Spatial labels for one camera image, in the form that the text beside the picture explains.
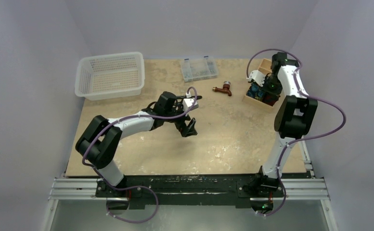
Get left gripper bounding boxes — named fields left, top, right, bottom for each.
left=163, top=103, right=196, bottom=136

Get wooden compartment box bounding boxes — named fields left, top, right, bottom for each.
left=242, top=59, right=282, bottom=112

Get white plastic basket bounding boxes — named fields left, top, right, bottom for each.
left=75, top=52, right=145, bottom=101

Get red navy striped tie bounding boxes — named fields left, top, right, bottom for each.
left=262, top=94, right=280, bottom=106

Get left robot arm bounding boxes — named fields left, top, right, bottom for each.
left=75, top=87, right=202, bottom=197

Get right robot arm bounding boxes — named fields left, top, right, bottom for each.
left=253, top=52, right=318, bottom=196

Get blue patterned rolled tie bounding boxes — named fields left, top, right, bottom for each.
left=246, top=82, right=265, bottom=101

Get black pliers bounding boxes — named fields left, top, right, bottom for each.
left=192, top=95, right=203, bottom=100

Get clear plastic organizer box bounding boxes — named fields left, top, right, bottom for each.
left=180, top=56, right=219, bottom=82

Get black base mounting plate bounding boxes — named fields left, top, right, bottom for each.
left=95, top=173, right=284, bottom=210

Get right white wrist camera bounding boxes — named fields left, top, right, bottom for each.
left=247, top=70, right=266, bottom=86

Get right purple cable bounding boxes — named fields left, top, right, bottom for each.
left=246, top=48, right=347, bottom=218

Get purple cable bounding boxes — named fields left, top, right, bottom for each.
left=81, top=87, right=198, bottom=224
left=246, top=48, right=347, bottom=218

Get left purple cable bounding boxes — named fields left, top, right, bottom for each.
left=81, top=87, right=198, bottom=224

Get aluminium frame rail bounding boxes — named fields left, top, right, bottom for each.
left=41, top=174, right=338, bottom=231

